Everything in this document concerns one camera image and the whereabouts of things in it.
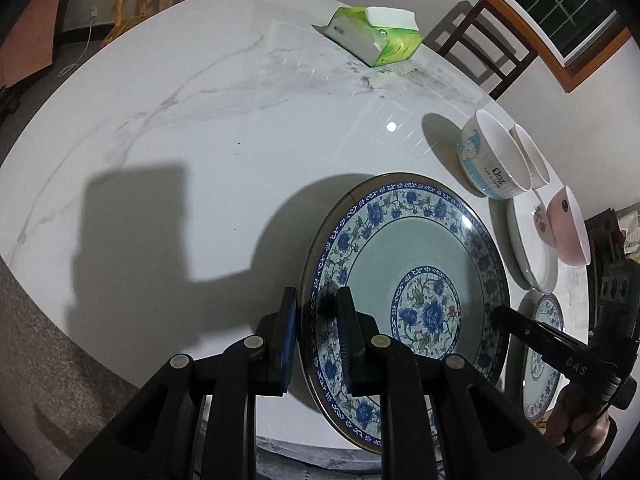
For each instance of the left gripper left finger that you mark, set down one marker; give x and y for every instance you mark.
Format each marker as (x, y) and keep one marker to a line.
(283, 341)

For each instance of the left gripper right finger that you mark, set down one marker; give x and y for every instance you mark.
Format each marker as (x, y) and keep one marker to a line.
(355, 331)

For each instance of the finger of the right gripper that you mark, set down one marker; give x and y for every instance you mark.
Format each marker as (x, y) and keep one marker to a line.
(563, 352)

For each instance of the large pink bowl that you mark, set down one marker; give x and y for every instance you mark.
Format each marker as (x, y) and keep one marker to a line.
(568, 228)

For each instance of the small blue floral plate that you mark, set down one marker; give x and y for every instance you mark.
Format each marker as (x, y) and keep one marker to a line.
(419, 260)

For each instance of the white rose plate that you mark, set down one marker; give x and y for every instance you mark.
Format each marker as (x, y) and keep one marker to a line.
(532, 241)

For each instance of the person's right hand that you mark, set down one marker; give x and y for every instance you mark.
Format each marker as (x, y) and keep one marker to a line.
(591, 431)

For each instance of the dark chair at right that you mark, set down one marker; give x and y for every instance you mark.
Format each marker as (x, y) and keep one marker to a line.
(606, 244)

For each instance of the white blue ribbed bowl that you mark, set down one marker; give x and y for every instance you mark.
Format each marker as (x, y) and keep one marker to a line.
(491, 159)

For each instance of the green tissue box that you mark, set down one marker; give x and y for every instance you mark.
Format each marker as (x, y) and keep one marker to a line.
(376, 35)

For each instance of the dark wooden chair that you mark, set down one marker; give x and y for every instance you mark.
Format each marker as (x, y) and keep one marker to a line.
(512, 66)

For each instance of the brown framed window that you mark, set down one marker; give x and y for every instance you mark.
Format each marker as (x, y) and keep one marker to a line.
(574, 38)

